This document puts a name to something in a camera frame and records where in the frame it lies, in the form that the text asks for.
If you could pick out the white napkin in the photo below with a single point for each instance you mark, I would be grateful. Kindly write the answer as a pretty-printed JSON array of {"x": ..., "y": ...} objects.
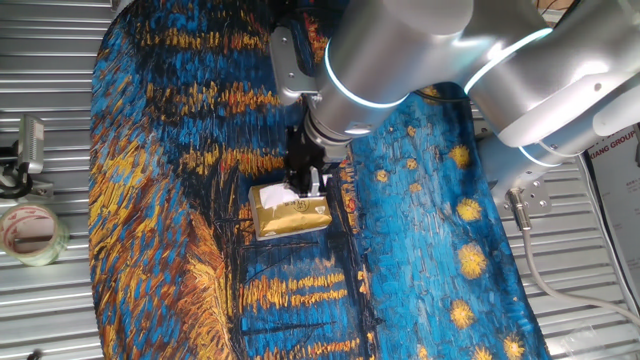
[{"x": 275, "y": 196}]

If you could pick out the white printed poster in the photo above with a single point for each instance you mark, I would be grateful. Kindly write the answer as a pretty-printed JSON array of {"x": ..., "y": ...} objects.
[{"x": 620, "y": 200}]

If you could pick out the starry night painted tablecloth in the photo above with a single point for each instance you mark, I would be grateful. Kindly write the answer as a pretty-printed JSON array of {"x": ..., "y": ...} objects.
[{"x": 175, "y": 225}]

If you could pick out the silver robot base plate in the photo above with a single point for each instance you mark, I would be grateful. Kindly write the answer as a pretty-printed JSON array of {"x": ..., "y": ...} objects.
[{"x": 537, "y": 197}]

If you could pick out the clear tape roll red print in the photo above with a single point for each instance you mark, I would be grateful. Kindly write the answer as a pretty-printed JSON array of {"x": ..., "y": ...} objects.
[{"x": 50, "y": 256}]

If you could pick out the gold tissue pack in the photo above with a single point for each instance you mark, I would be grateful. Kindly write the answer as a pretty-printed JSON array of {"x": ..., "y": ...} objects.
[{"x": 290, "y": 222}]

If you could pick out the black tape dispenser tool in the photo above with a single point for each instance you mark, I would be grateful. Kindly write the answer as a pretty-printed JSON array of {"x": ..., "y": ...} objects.
[{"x": 40, "y": 189}]

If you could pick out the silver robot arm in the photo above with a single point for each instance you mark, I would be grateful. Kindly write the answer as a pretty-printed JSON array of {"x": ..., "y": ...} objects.
[{"x": 400, "y": 50}]

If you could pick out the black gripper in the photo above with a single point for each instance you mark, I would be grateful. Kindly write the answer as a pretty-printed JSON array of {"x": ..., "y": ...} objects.
[{"x": 300, "y": 150}]

